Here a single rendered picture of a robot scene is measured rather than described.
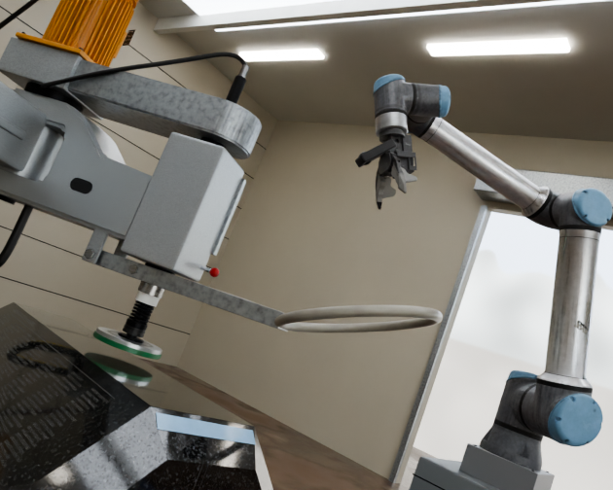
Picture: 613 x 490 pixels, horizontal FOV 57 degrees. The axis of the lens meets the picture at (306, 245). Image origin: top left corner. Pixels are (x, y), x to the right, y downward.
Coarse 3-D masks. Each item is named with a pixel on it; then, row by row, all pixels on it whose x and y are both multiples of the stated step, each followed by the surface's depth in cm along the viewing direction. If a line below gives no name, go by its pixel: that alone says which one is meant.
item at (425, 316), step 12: (288, 312) 155; (300, 312) 150; (312, 312) 147; (324, 312) 145; (336, 312) 144; (348, 312) 143; (360, 312) 143; (372, 312) 143; (384, 312) 144; (396, 312) 144; (408, 312) 146; (420, 312) 148; (432, 312) 152; (276, 324) 162; (288, 324) 173; (300, 324) 180; (312, 324) 184; (324, 324) 187; (336, 324) 188; (348, 324) 189; (360, 324) 188; (372, 324) 187; (384, 324) 185; (396, 324) 183; (408, 324) 179; (420, 324) 174; (432, 324) 168
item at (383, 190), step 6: (378, 180) 159; (384, 180) 158; (390, 180) 159; (378, 186) 159; (384, 186) 158; (390, 186) 160; (378, 192) 159; (384, 192) 160; (390, 192) 161; (378, 198) 159; (378, 204) 159
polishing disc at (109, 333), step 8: (104, 328) 181; (104, 336) 170; (112, 336) 169; (120, 336) 174; (128, 344) 169; (136, 344) 171; (144, 344) 178; (152, 344) 186; (152, 352) 174; (160, 352) 178
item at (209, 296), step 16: (112, 256) 180; (128, 272) 178; (144, 272) 177; (160, 272) 176; (176, 288) 174; (192, 288) 173; (208, 288) 172; (224, 304) 169; (240, 304) 168; (256, 304) 168; (256, 320) 166; (272, 320) 165
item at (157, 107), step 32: (0, 64) 199; (32, 64) 196; (64, 64) 193; (96, 64) 193; (64, 96) 199; (96, 96) 190; (128, 96) 187; (160, 96) 185; (192, 96) 182; (160, 128) 197; (192, 128) 182; (224, 128) 179; (256, 128) 187
